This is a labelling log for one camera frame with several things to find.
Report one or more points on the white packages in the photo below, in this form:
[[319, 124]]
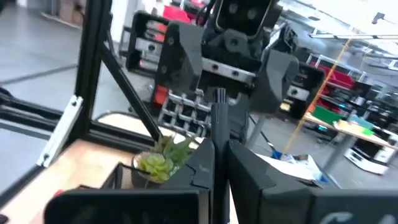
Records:
[[289, 169]]

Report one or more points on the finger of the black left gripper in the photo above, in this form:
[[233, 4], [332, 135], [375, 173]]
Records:
[[275, 81], [182, 56]]

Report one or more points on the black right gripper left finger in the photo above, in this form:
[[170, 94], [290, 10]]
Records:
[[140, 208]]

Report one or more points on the wooden workbench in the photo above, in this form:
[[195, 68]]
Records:
[[351, 132]]

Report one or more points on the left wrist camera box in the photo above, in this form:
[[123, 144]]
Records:
[[242, 15]]

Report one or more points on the small potted succulent plant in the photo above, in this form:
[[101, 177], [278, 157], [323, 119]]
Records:
[[155, 165]]

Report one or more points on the red storage bins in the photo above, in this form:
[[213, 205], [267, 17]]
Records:
[[339, 77]]

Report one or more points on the white black printer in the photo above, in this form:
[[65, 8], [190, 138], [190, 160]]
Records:
[[367, 160]]

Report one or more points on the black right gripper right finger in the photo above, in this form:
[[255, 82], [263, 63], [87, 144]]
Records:
[[280, 205]]

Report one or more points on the green bin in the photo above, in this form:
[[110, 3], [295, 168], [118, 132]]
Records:
[[326, 115]]

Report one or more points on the grey cubby rack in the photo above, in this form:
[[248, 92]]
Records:
[[183, 112]]

